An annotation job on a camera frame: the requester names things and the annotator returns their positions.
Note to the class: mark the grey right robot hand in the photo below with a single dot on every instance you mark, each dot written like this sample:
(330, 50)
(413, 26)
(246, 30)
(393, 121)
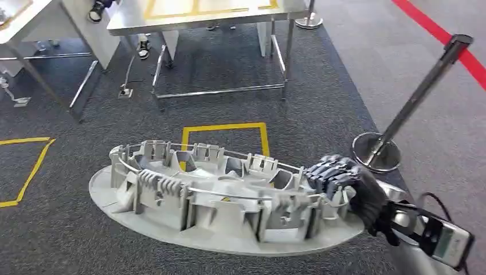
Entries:
(366, 197)

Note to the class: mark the silver plastic wheel hubcap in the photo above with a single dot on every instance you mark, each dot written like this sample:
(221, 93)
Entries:
(212, 212)

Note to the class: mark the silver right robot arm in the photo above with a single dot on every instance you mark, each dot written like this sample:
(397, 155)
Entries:
(412, 262)

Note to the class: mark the chrome barrier stanchion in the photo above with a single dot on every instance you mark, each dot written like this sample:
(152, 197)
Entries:
(308, 22)
(376, 151)

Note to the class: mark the yellow floor tape rectangle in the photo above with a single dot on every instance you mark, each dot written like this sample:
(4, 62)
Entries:
(32, 172)
(224, 127)

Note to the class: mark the red barrier belt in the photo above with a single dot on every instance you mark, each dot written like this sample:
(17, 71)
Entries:
(436, 30)

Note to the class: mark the steel bench table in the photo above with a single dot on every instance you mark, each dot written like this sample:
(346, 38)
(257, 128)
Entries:
(190, 21)

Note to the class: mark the floor power socket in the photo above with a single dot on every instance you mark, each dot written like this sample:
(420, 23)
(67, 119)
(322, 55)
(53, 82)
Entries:
(125, 93)

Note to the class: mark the person's black white shoe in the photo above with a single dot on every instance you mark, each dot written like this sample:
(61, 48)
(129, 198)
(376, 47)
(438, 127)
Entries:
(98, 10)
(144, 47)

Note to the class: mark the white steel-legged table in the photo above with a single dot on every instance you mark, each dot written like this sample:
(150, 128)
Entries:
(15, 30)

